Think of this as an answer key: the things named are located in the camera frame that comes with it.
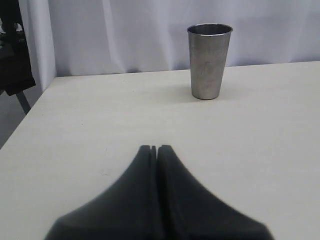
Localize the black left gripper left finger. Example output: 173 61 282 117
45 145 163 240

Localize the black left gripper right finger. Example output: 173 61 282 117
156 145 274 240

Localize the stainless steel cup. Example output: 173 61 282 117
187 23 233 100

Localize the dark furniture beside table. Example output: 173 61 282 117
0 0 36 114

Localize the white backdrop curtain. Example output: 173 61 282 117
19 0 320 91

